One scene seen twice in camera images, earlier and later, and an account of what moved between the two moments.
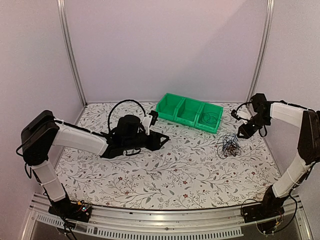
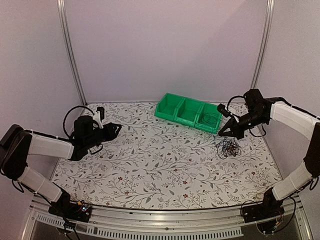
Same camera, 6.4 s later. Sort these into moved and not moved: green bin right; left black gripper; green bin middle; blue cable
Moved: left black gripper
Not moved: green bin middle; green bin right; blue cable
